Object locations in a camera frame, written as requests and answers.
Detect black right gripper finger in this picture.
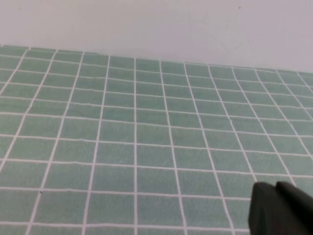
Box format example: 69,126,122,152
247,181,313,235

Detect green white grid tablecloth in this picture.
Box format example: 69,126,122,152
0,45,313,235

